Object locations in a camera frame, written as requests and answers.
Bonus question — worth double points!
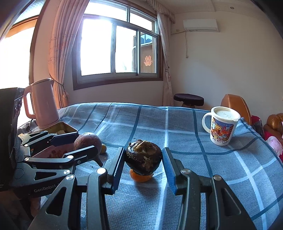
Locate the purple passion fruit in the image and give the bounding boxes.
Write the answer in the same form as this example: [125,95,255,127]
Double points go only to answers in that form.
[73,132,102,153]

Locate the orange tangerine front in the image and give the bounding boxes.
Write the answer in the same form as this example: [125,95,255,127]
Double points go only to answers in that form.
[129,169,153,183]

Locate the person's left hand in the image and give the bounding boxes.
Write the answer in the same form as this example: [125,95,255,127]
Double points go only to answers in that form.
[14,195,41,220]

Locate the black kettle power plug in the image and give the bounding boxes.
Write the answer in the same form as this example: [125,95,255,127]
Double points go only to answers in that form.
[21,119,38,134]

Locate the red gold metal tin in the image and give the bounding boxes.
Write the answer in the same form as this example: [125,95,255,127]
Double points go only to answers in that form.
[30,121,79,158]

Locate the pink electric kettle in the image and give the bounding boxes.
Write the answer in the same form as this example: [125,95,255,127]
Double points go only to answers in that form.
[23,78,59,129]

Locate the blue plaid tablecloth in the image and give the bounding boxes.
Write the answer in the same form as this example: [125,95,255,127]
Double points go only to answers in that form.
[59,103,282,229]

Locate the pink floral cushion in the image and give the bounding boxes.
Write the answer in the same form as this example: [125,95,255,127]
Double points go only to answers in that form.
[251,116,282,161]

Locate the white cartoon mug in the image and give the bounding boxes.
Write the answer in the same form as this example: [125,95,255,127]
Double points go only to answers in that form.
[201,106,240,146]

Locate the brown leather sofa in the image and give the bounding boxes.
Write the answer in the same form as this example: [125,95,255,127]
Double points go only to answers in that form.
[263,113,283,141]

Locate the black round stool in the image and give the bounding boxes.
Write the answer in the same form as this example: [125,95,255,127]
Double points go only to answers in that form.
[174,93,204,108]

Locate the pink left curtain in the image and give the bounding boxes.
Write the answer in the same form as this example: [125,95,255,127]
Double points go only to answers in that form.
[48,0,89,108]

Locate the pink curtain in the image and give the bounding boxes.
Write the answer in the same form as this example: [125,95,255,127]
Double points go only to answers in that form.
[48,0,89,108]
[146,0,176,106]

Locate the pink right curtain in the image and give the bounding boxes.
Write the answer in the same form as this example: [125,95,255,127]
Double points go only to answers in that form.
[146,0,176,106]

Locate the white air conditioner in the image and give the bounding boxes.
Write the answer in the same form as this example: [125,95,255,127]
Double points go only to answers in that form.
[183,19,219,32]

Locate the window with brown frame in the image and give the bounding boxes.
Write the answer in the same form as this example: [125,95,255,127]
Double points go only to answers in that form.
[72,1,163,90]

